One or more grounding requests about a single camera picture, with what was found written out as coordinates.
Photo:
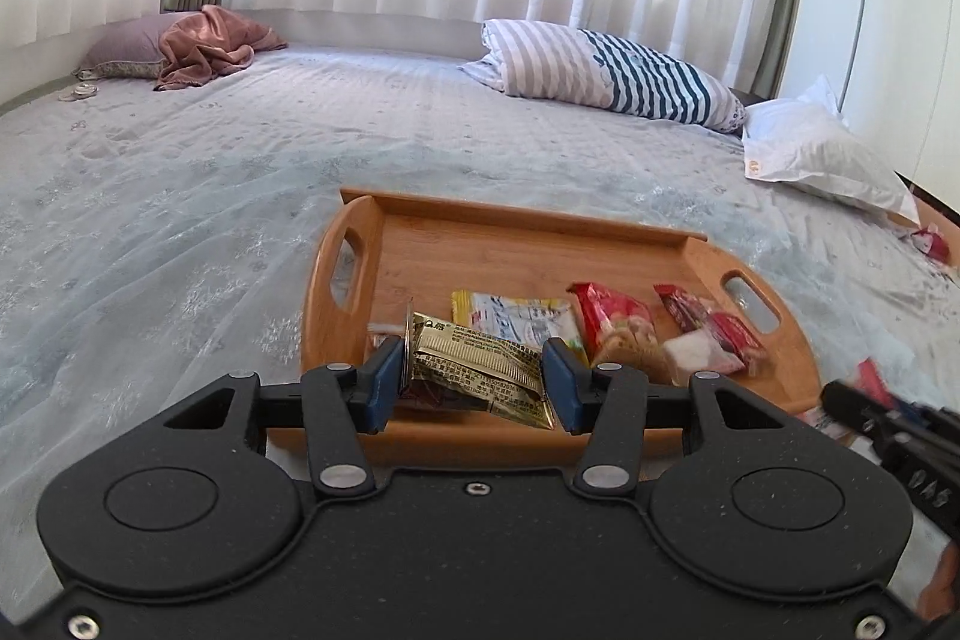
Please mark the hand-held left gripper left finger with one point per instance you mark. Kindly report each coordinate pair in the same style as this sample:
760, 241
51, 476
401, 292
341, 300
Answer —
386, 379

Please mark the white pillow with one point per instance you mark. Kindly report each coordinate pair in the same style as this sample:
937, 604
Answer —
817, 153

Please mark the gold foil snack packet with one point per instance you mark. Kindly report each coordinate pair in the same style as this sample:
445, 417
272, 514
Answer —
472, 370

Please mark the mauve pillow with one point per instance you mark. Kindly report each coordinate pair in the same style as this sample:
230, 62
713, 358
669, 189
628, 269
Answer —
120, 48

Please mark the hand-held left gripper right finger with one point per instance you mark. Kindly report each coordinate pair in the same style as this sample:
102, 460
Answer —
560, 394

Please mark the dark red snack bar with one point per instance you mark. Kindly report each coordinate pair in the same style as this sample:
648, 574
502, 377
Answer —
684, 308

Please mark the person's right hand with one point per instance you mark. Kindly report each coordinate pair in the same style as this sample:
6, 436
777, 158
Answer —
943, 580

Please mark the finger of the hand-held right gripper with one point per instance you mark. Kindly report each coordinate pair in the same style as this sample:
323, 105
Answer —
855, 409
926, 416

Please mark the red and gold snack packet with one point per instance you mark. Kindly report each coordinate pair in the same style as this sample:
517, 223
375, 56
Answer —
615, 319

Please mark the pale pink snack packet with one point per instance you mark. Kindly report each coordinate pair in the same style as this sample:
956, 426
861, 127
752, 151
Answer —
821, 424

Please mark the clear white snack packet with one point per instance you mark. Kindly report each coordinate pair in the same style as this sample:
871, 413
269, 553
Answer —
697, 355

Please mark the bright red snack packet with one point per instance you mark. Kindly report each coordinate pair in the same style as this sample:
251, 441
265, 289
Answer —
874, 377

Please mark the pink blanket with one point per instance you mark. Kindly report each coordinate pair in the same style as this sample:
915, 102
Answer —
210, 48

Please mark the red and white snack packet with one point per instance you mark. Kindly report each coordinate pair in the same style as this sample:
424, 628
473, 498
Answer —
934, 244

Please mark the brown wooden furniture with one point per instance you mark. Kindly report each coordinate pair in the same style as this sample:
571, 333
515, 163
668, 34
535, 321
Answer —
937, 205

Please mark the small silver object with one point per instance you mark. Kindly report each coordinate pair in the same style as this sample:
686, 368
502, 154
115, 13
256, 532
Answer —
79, 93

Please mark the blue striped pillow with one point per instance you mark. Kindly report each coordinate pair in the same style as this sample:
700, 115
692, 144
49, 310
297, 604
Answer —
600, 70

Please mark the yellow and white snack packet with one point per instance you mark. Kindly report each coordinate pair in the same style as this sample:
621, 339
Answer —
517, 317

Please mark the white wardrobe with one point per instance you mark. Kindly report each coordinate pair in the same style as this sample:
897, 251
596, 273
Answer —
900, 10

